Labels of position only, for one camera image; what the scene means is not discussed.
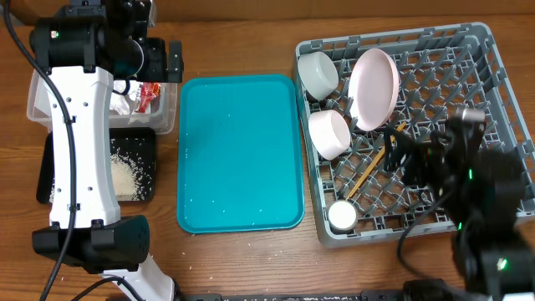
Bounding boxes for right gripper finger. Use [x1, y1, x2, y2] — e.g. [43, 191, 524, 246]
[384, 127, 397, 171]
[396, 135, 422, 186]

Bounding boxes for wooden chopstick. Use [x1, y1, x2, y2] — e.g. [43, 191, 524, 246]
[346, 147, 385, 200]
[390, 121, 406, 144]

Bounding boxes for large pink plate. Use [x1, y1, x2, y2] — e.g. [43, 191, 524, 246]
[348, 48, 400, 131]

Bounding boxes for white cup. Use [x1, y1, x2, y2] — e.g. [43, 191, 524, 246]
[327, 200, 359, 233]

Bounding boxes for grey bowl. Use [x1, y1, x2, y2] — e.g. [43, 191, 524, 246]
[298, 52, 339, 100]

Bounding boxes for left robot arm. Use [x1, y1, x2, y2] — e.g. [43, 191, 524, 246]
[26, 1, 183, 300]

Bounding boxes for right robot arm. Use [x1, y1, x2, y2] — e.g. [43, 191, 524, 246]
[384, 117, 534, 300]

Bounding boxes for grey dishwasher rack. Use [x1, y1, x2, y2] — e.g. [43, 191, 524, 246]
[295, 23, 534, 248]

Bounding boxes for red snack wrapper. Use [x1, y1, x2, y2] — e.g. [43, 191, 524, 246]
[135, 83, 161, 114]

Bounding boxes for crumpled white tissue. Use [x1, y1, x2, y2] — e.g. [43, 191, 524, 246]
[110, 80, 141, 115]

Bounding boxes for clear plastic bin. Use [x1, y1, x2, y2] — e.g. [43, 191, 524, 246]
[27, 71, 177, 135]

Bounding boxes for black tray bin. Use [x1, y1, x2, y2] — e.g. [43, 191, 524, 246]
[36, 128, 156, 204]

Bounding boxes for teal plastic tray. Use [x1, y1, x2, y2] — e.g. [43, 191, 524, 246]
[176, 74, 305, 234]

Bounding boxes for rice pile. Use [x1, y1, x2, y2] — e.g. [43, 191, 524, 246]
[49, 141, 154, 202]

